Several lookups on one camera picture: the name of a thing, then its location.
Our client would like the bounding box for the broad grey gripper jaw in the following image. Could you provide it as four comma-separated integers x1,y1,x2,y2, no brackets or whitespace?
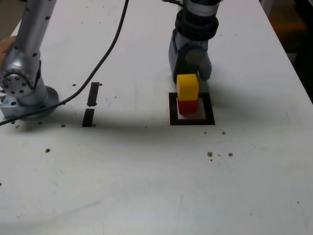
197,52,212,81

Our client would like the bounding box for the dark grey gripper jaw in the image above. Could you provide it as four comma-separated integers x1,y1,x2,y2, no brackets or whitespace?
168,36,187,84

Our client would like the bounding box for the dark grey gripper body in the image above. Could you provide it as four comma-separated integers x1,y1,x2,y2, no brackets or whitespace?
172,30,210,56

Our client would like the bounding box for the green cube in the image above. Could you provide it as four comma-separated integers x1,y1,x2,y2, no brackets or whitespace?
185,64,199,75

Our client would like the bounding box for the yellow cube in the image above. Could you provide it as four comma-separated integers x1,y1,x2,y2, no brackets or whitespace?
176,73,200,101

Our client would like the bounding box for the red cube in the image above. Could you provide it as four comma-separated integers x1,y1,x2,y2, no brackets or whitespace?
177,98,199,115

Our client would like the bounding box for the black tape square outline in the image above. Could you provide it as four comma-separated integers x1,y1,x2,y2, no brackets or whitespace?
168,92,216,126

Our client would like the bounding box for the person's hand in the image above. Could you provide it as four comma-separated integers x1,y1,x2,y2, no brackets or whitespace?
0,36,18,67

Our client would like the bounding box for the black tape strip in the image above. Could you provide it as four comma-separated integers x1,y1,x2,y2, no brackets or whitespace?
82,82,100,128

